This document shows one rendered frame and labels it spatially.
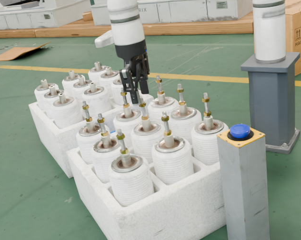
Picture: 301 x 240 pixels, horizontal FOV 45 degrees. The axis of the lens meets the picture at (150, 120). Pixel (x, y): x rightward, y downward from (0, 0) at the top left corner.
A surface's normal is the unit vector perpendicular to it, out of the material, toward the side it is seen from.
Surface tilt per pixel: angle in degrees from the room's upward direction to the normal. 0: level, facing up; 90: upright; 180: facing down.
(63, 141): 90
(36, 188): 0
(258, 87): 90
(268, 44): 90
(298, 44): 90
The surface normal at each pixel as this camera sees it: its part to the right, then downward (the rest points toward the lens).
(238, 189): -0.86, 0.35
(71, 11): 0.81, 0.11
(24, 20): -0.55, 0.45
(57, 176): -0.18, -0.89
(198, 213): 0.47, 0.30
